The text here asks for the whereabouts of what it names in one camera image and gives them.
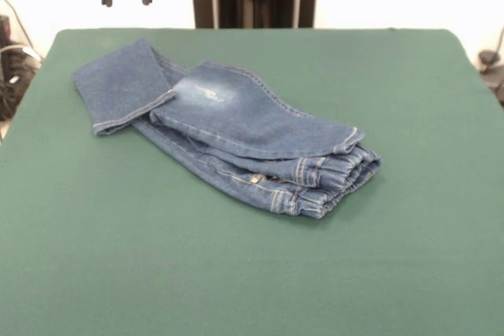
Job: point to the dark green table cloth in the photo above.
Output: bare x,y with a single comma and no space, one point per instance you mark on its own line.
252,273

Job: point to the dark wheeled stand base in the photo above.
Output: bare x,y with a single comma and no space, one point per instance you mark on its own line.
492,72
15,84

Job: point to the blue denim jeans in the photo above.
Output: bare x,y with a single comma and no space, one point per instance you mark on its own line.
256,115

